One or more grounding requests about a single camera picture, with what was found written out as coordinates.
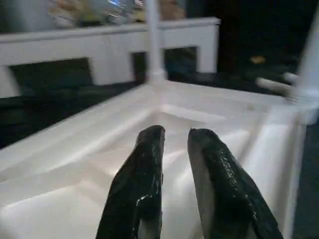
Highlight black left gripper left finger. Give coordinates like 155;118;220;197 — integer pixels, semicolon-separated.
96;125;166;239

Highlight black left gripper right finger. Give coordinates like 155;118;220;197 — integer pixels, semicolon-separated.
187;128;285;239

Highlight white plastic table top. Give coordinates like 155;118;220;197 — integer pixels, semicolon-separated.
0;77;319;239

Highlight white plastic table leg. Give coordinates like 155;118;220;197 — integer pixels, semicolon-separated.
290;24;319;106
256;77;292;97
146;0;168;86
284;72;299;85

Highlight white cabinet with glass doors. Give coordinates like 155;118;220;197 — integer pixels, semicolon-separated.
0;16;222;98

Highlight small grey object on cabinet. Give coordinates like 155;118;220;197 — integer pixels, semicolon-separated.
104;0;148;23

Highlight grey curtain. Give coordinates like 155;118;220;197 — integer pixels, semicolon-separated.
0;0;50;34

